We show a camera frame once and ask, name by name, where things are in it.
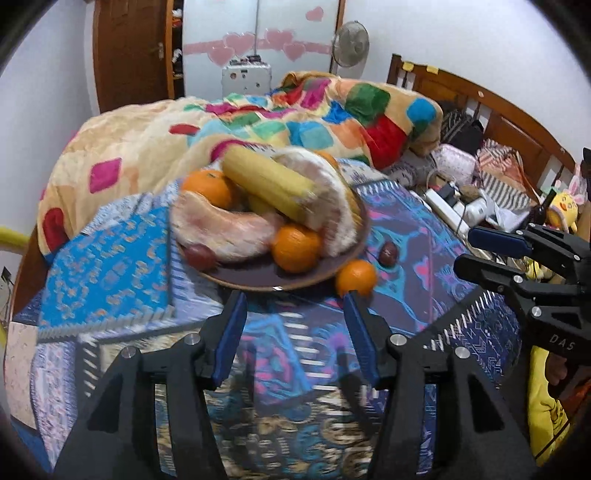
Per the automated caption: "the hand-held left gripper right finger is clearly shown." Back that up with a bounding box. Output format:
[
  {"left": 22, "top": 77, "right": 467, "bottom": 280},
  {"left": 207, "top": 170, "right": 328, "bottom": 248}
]
[{"left": 342, "top": 292, "right": 539, "bottom": 480}]

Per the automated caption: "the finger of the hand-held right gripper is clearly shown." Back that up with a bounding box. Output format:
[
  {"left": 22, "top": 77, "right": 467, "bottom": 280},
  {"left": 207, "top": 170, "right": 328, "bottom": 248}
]
[
  {"left": 454, "top": 254, "right": 559, "bottom": 315},
  {"left": 467, "top": 224, "right": 591, "bottom": 271}
]

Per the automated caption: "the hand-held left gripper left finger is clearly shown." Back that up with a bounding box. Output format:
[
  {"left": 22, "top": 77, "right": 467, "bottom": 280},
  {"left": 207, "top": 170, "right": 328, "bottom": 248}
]
[{"left": 53, "top": 291, "right": 249, "bottom": 480}]

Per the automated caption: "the small tangerine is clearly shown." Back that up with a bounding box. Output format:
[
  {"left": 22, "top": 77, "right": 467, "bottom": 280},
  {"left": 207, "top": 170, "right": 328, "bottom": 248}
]
[{"left": 335, "top": 260, "right": 378, "bottom": 298}]

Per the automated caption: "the purple grey plate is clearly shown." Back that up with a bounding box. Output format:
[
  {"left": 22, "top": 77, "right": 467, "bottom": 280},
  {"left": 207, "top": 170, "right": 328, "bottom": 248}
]
[{"left": 178, "top": 185, "right": 372, "bottom": 292}]

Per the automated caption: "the large orange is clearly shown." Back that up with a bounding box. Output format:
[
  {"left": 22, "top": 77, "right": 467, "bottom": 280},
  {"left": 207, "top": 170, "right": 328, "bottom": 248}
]
[{"left": 181, "top": 170, "right": 234, "bottom": 210}]

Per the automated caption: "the person's right hand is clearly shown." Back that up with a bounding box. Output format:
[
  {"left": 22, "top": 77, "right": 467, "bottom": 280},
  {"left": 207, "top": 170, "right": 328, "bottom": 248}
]
[{"left": 546, "top": 353, "right": 570, "bottom": 386}]

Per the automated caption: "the white bottle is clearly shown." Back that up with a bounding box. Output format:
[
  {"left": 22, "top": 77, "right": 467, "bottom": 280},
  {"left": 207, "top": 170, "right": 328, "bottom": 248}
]
[{"left": 462, "top": 200, "right": 490, "bottom": 227}]

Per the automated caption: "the dark glass bottle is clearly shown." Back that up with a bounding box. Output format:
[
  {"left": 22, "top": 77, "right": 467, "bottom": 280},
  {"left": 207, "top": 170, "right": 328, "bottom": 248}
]
[{"left": 529, "top": 189, "right": 557, "bottom": 227}]

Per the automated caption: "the striped cloth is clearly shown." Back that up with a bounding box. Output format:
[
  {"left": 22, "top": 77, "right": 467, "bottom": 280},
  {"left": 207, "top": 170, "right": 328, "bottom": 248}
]
[{"left": 478, "top": 141, "right": 543, "bottom": 208}]

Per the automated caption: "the white power strip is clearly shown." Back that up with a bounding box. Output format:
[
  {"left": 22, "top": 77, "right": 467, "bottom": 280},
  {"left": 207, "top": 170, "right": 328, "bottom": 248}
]
[{"left": 425, "top": 187, "right": 467, "bottom": 227}]

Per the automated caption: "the yellow plush toy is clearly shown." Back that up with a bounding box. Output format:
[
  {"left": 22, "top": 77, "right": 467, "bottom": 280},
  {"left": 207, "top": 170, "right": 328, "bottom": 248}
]
[{"left": 547, "top": 178, "right": 587, "bottom": 232}]

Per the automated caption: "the blue patterned bedsheet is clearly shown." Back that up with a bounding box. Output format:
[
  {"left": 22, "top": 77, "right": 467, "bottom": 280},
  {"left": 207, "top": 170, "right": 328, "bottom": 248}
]
[{"left": 9, "top": 157, "right": 532, "bottom": 480}]

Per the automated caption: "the pink patterned pillow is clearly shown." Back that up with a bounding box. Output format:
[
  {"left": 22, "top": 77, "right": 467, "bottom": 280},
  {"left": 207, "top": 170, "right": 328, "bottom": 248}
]
[{"left": 436, "top": 144, "right": 478, "bottom": 178}]

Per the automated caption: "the black backpack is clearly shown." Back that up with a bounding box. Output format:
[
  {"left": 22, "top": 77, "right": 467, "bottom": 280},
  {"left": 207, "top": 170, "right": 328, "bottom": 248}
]
[{"left": 438, "top": 108, "right": 485, "bottom": 155}]

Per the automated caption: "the brown wooden headboard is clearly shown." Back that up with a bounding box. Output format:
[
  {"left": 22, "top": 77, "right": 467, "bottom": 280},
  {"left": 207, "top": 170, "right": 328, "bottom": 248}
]
[{"left": 387, "top": 53, "right": 578, "bottom": 185}]

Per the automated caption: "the colourful patchwork blanket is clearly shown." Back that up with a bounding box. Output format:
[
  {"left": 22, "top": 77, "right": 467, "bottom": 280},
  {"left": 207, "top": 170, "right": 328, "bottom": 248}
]
[{"left": 37, "top": 71, "right": 443, "bottom": 257}]

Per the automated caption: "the yellow foam tube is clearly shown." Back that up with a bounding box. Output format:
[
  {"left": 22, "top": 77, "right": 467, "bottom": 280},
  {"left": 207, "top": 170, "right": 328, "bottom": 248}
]
[{"left": 0, "top": 226, "right": 31, "bottom": 252}]

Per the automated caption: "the standing fan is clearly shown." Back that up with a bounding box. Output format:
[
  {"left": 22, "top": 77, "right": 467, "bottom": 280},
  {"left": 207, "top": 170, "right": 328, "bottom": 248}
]
[{"left": 331, "top": 21, "right": 370, "bottom": 75}]

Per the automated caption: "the white box cabinet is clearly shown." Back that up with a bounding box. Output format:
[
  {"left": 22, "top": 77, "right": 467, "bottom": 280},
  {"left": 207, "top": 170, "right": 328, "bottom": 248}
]
[{"left": 221, "top": 55, "right": 272, "bottom": 97}]

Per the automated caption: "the brown wooden wardrobe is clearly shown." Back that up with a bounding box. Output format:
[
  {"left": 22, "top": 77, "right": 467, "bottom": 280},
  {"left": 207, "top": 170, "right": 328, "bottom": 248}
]
[{"left": 167, "top": 0, "right": 347, "bottom": 100}]

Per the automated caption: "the brown wooden door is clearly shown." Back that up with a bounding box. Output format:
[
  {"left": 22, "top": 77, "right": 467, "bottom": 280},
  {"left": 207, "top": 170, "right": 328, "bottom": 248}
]
[{"left": 92, "top": 0, "right": 175, "bottom": 114}]

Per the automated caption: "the frosted sliding wardrobe door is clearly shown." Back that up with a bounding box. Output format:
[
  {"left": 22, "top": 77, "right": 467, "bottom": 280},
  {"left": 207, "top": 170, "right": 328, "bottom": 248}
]
[
  {"left": 256, "top": 0, "right": 342, "bottom": 77},
  {"left": 182, "top": 0, "right": 258, "bottom": 95}
]

